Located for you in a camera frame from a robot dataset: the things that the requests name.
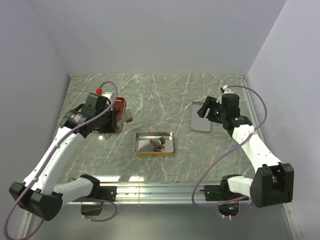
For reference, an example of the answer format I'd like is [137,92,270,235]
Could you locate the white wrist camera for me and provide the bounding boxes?
[219,85,234,99]
[95,88,114,101]

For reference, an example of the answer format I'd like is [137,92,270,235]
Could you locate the metal tongs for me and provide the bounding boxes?
[103,109,133,140]

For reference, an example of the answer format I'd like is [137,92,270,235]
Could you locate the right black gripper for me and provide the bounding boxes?
[196,96,227,124]

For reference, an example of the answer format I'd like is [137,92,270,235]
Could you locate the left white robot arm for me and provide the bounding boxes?
[9,92,118,221]

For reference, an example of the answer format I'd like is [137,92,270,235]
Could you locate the brown oval chocolate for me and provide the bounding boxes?
[149,139,156,146]

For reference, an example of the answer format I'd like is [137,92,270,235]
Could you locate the dark cube chocolate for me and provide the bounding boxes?
[159,137,166,145]

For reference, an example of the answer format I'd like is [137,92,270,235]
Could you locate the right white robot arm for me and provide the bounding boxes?
[197,93,294,208]

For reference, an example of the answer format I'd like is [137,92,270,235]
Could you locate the dark square chocolate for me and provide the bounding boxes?
[153,147,161,152]

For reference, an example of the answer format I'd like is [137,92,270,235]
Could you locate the grey tin lid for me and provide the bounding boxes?
[190,101,212,133]

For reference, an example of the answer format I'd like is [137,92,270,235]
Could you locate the round brown chocolate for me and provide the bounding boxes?
[157,144,165,152]

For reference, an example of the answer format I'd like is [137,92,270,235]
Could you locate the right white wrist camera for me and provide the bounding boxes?
[219,85,234,99]

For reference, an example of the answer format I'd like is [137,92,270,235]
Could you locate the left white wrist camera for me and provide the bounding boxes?
[95,88,114,101]

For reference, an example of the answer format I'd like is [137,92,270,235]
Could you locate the gold tin box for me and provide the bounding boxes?
[134,131,174,157]

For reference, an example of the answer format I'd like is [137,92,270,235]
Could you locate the red rectangular tray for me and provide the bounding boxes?
[92,96,127,134]

